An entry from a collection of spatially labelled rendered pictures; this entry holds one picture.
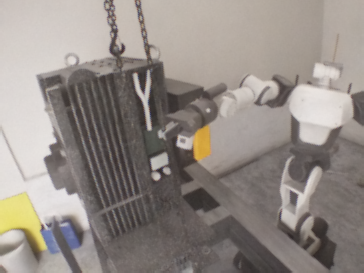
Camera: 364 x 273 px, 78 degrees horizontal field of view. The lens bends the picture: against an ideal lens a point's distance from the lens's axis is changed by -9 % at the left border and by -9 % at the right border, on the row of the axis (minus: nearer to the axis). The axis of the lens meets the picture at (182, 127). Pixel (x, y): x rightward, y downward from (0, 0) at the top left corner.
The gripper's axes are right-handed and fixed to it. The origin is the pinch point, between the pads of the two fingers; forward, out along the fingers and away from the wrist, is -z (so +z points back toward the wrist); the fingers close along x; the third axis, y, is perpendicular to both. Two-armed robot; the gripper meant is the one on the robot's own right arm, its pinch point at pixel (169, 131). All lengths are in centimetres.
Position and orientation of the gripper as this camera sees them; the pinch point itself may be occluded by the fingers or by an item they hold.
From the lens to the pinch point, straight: 72.0
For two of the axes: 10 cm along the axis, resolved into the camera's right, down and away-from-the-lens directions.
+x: -7.1, -1.9, 6.8
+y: -1.6, -9.0, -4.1
